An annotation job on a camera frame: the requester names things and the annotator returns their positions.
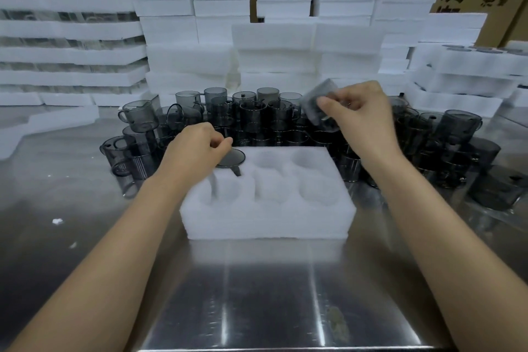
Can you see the stack of white foam blocks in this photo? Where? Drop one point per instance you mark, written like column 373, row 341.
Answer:
column 272, row 42

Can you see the person's left forearm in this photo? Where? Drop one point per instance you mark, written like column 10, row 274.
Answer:
column 103, row 265

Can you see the stack of cup-filled foam trays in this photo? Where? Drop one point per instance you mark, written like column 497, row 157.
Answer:
column 458, row 71
column 70, row 26

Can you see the person's left hand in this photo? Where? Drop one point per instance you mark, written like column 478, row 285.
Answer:
column 189, row 153

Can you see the person's right hand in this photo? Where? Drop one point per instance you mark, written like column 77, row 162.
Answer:
column 367, row 120

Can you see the person's right forearm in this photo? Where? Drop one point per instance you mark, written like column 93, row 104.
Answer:
column 449, row 252

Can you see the flat white foam piece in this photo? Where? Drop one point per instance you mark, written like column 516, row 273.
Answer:
column 41, row 127

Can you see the pile of grey glass cups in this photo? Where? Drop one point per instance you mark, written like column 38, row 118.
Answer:
column 255, row 116

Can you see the person's left fingers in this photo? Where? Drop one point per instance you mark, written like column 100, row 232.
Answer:
column 220, row 144

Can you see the person's right thumb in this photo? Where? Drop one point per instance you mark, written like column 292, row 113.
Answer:
column 333, row 106

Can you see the white foam tray with holes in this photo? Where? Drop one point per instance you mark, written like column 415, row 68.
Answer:
column 268, row 203

